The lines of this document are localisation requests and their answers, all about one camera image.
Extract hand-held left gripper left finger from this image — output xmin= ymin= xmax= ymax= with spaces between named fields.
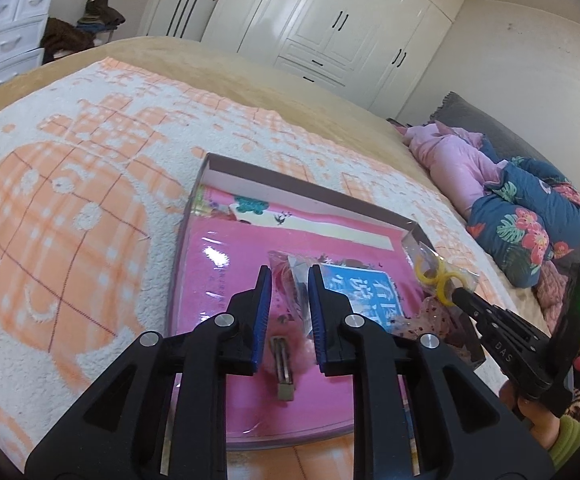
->
xmin=24 ymin=265 xmax=273 ymax=480

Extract pink book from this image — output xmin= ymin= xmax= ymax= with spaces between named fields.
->
xmin=175 ymin=185 xmax=421 ymax=441

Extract brown jacket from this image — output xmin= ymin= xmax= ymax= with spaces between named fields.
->
xmin=42 ymin=17 xmax=95 ymax=63

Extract person's right hand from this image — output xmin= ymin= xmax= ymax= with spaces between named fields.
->
xmin=499 ymin=382 xmax=564 ymax=453

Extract polka-dot bow scrunchie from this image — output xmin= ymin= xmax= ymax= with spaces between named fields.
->
xmin=395 ymin=296 xmax=471 ymax=348

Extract person's right forearm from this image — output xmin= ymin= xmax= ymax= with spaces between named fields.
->
xmin=547 ymin=415 xmax=580 ymax=471

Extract dark folded clothes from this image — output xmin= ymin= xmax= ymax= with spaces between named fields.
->
xmin=77 ymin=0 xmax=126 ymax=28

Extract yellow hoop earrings packet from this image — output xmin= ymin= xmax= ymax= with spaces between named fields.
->
xmin=402 ymin=240 xmax=481 ymax=308

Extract pink quilt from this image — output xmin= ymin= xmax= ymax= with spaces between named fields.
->
xmin=395 ymin=122 xmax=503 ymax=218

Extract beige bedspread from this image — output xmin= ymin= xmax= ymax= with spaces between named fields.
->
xmin=0 ymin=35 xmax=566 ymax=321

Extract white wardrobe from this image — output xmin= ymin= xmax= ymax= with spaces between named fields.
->
xmin=137 ymin=0 xmax=468 ymax=111

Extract white plastic drawer unit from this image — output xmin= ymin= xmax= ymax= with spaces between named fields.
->
xmin=0 ymin=0 xmax=58 ymax=101

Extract shallow cardboard box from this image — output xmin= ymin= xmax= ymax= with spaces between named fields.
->
xmin=167 ymin=152 xmax=488 ymax=453

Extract pink pompom hair clip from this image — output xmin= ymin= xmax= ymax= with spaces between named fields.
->
xmin=262 ymin=251 xmax=328 ymax=402

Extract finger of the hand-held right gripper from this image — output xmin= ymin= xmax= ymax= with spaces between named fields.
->
xmin=451 ymin=284 xmax=553 ymax=362
xmin=470 ymin=311 xmax=542 ymax=398

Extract black hanging straps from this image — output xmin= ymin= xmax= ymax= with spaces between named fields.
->
xmin=167 ymin=0 xmax=193 ymax=36

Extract orange patterned fleece blanket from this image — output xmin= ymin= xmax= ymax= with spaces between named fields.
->
xmin=0 ymin=57 xmax=521 ymax=480

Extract pink knitted cloth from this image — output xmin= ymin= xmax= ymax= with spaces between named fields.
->
xmin=535 ymin=260 xmax=571 ymax=306

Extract white door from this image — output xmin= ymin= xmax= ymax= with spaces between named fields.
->
xmin=137 ymin=0 xmax=243 ymax=43

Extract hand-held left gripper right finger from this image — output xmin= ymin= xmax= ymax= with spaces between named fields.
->
xmin=307 ymin=264 xmax=556 ymax=480

